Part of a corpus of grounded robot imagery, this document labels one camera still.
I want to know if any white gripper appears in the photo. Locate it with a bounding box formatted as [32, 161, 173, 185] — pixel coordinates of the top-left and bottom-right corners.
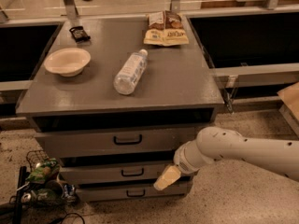
[153, 140, 214, 190]

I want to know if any grey drawer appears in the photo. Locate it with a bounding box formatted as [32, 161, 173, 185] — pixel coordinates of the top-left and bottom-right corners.
[36, 125, 206, 158]
[60, 161, 171, 185]
[76, 176, 192, 202]

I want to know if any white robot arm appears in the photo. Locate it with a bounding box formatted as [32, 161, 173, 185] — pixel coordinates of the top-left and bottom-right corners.
[153, 126, 299, 190]

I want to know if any grey top drawer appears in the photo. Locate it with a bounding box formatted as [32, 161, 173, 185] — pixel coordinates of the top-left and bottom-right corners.
[36, 125, 206, 158]

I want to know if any grey bottom drawer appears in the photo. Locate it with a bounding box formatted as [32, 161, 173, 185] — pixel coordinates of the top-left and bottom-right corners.
[76, 176, 192, 202]

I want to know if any grey drawer cabinet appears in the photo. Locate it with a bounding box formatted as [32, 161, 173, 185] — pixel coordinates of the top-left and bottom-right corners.
[16, 15, 225, 203]

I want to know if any blue white soda can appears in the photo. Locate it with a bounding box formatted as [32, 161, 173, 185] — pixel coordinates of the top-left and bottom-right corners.
[64, 184, 77, 203]

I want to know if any clear plastic water bottle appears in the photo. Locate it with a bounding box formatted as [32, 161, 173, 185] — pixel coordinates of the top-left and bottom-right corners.
[114, 49, 148, 95]

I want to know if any green chip bag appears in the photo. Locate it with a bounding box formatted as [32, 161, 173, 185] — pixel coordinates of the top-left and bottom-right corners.
[26, 159, 60, 184]

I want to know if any cardboard box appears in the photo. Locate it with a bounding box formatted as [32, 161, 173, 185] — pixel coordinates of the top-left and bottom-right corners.
[278, 82, 299, 121]

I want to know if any brown yellow chip bag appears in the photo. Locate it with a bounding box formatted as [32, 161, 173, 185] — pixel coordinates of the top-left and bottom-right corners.
[144, 10, 189, 47]

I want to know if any white bowl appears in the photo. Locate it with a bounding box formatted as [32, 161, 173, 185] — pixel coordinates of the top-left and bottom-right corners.
[44, 48, 91, 77]

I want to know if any small black snack packet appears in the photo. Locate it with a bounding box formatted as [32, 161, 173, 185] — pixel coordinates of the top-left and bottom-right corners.
[69, 26, 91, 43]

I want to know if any black cable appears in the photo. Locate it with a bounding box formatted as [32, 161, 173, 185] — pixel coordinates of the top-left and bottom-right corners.
[46, 212, 86, 224]

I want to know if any black wire basket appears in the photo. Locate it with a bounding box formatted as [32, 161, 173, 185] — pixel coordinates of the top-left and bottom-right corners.
[26, 149, 49, 171]

